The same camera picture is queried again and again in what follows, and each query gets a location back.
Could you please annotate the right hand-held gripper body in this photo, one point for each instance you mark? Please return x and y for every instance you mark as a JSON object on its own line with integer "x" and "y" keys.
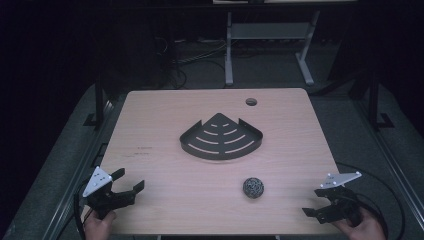
{"x": 341, "y": 203}

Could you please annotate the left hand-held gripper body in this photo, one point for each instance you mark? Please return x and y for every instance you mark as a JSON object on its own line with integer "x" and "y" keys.
{"x": 106, "y": 200}

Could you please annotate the person's left hand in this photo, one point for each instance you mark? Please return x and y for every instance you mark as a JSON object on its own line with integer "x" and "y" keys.
{"x": 98, "y": 228}

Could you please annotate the person's right hand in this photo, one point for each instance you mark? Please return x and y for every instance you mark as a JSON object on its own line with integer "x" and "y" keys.
{"x": 368, "y": 228}

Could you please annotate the dark patterned ball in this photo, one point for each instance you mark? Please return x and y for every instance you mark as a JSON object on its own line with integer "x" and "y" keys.
{"x": 253, "y": 188}

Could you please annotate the black metal corner shelf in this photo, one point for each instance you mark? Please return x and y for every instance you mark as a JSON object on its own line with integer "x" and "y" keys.
{"x": 221, "y": 151}

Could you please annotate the grey metal stand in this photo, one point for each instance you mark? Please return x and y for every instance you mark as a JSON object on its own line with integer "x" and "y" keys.
{"x": 266, "y": 30}

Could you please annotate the black metal frame post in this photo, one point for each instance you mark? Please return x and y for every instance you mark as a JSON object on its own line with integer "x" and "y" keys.
{"x": 99, "y": 100}
{"x": 374, "y": 100}

